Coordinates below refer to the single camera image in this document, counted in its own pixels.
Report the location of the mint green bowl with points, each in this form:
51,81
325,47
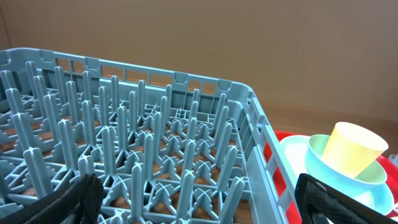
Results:
371,180

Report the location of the yellow plastic cup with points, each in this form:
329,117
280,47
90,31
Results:
352,148

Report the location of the red plastic serving tray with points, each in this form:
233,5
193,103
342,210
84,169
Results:
275,174

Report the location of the grey plastic dishwasher rack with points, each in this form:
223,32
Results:
168,147

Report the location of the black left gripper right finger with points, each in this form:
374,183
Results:
319,203

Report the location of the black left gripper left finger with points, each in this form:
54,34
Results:
79,202

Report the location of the light blue plate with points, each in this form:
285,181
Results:
382,210

